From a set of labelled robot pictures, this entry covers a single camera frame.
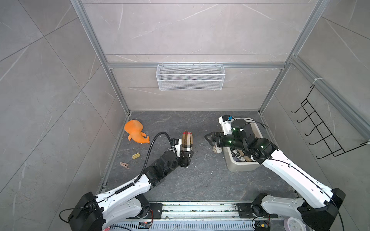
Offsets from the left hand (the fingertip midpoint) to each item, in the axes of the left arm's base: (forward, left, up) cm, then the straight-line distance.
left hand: (191, 150), depth 77 cm
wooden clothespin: (0, +42, -17) cm, 46 cm away
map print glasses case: (+7, -18, -15) cm, 24 cm away
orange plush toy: (+26, +40, -12) cm, 49 cm away
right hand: (+1, -10, +11) cm, 15 cm away
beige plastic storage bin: (-6, -27, -11) cm, 30 cm away
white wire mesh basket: (+52, -1, +12) cm, 53 cm away
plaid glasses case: (+2, +2, +5) cm, 5 cm away
